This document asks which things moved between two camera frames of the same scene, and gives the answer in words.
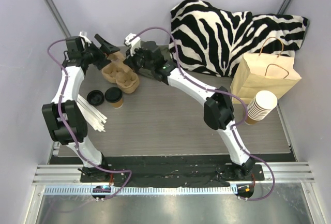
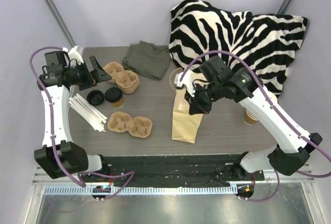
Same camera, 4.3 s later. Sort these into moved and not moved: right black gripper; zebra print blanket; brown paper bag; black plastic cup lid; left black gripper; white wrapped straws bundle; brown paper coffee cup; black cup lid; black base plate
Moved: right black gripper; brown paper bag; left black gripper
Not moved: black base plate; black cup lid; brown paper coffee cup; black plastic cup lid; white wrapped straws bundle; zebra print blanket
